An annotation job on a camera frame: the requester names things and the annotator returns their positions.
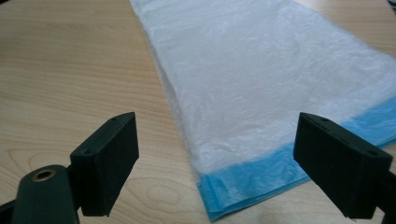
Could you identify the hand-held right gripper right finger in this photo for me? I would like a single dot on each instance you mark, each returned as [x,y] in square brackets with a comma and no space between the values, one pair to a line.
[339,165]

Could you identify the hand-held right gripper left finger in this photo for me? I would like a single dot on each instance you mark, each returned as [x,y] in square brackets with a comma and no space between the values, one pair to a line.
[106,161]

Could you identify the white trash bag blue band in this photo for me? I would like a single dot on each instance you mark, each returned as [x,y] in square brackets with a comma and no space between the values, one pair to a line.
[249,93]

